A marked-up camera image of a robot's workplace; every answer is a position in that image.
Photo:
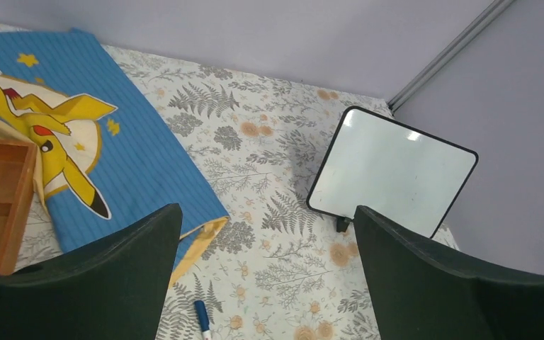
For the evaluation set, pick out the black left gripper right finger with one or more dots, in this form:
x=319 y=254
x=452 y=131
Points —
x=422 y=289

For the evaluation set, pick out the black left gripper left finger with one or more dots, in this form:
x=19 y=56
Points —
x=112 y=288

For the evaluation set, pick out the blue capped whiteboard marker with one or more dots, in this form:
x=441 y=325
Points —
x=203 y=319

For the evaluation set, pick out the white whiteboard black frame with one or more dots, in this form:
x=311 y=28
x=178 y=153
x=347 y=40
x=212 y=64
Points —
x=407 y=175

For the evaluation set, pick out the blue Pikachu cloth bag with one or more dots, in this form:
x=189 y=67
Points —
x=107 y=156

